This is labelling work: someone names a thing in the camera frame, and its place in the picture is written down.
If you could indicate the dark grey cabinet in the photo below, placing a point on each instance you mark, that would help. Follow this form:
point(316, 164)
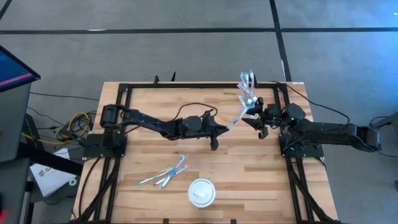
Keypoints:
point(14, 193)

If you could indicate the clear plastic holder cup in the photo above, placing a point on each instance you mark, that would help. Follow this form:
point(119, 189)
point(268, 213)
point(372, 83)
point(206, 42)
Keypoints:
point(247, 99)

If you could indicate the monitor with blue screen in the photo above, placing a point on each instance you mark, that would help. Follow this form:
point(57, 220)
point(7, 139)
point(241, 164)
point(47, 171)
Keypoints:
point(12, 71)

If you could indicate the small white tape roll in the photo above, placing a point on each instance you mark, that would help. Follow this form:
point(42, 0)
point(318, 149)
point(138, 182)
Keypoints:
point(70, 181)

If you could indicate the blue toothbrush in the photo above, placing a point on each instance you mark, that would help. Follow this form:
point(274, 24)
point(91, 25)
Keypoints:
point(243, 76)
point(247, 77)
point(174, 171)

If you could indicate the grey monitor stand box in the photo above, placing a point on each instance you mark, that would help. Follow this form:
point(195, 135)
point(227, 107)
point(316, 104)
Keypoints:
point(14, 124)

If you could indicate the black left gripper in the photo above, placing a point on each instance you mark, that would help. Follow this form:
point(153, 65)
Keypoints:
point(216, 140)

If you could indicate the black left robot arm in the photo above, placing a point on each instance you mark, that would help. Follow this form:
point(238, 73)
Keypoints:
point(149, 119)

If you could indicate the orange toothbrush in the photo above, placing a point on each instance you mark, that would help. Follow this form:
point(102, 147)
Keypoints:
point(252, 81)

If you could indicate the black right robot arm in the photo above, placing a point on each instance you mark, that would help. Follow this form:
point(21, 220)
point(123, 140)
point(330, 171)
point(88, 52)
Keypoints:
point(326, 129)

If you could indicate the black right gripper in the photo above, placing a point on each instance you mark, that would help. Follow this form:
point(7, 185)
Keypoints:
point(266, 118)

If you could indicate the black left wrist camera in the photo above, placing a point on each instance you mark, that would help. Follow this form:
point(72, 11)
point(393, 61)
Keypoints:
point(210, 123)

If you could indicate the green toothbrush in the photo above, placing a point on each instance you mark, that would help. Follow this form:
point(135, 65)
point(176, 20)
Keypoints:
point(155, 176)
point(241, 87)

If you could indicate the black aluminium upright post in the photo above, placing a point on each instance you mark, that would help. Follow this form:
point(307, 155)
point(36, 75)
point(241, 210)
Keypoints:
point(46, 158)

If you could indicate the grey desk leg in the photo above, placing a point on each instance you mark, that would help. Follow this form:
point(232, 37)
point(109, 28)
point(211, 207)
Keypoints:
point(390, 120)

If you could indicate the white tape strip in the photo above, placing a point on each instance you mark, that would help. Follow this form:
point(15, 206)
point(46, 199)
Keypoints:
point(297, 83)

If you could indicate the white printed paper sheet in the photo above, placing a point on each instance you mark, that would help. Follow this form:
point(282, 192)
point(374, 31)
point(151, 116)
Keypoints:
point(51, 183)

